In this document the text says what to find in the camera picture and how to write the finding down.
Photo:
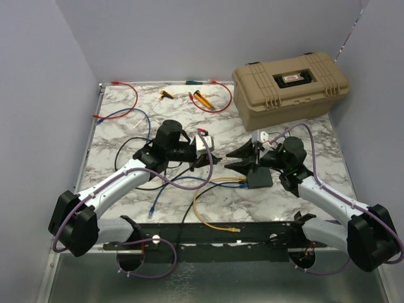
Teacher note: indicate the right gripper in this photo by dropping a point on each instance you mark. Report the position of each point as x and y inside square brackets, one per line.
[245, 151]

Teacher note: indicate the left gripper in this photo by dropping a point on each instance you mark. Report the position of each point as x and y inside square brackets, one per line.
[201, 161]

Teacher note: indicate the black network switch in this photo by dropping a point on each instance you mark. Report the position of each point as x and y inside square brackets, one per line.
[259, 178]

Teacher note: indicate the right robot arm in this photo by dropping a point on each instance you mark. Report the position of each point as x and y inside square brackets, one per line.
[328, 195]

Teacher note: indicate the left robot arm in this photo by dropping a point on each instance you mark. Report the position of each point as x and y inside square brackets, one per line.
[77, 223]

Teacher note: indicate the yellow black utility knife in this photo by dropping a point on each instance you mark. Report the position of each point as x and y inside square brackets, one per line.
[203, 100]

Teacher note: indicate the tan plastic toolbox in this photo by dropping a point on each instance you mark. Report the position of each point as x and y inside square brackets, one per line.
[272, 93]

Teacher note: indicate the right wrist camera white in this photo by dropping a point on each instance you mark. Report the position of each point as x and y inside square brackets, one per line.
[260, 138]

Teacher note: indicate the yellow black T-handle wrench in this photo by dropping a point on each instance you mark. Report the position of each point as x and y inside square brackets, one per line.
[152, 100]

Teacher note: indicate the green handled screwdriver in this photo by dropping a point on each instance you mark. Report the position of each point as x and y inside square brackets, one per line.
[187, 82]

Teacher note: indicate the black mounting rail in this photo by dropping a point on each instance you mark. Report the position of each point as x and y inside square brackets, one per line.
[197, 243]

